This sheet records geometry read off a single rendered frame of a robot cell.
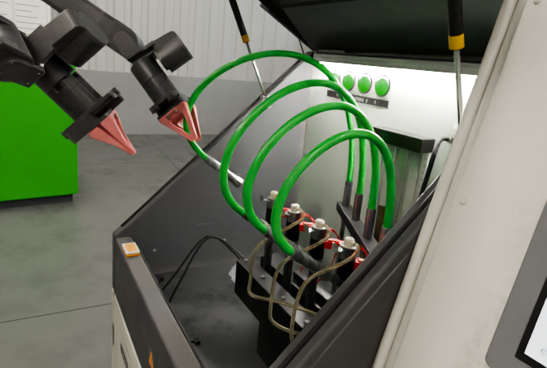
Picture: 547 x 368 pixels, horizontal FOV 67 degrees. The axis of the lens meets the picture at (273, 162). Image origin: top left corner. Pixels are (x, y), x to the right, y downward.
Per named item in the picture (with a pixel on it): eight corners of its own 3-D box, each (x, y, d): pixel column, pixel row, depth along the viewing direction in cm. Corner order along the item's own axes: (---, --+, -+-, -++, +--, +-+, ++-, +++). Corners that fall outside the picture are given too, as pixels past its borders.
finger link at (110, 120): (144, 148, 67) (99, 104, 64) (111, 178, 67) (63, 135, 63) (146, 140, 73) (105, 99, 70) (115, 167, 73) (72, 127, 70)
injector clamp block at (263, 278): (231, 319, 96) (236, 258, 92) (269, 309, 101) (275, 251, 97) (319, 437, 68) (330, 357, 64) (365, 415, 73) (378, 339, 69)
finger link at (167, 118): (213, 131, 91) (189, 97, 92) (203, 129, 84) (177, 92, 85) (190, 150, 92) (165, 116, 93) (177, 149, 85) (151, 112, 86)
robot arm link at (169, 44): (121, 46, 93) (109, 37, 85) (163, 16, 94) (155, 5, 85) (154, 90, 94) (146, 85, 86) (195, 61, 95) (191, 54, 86)
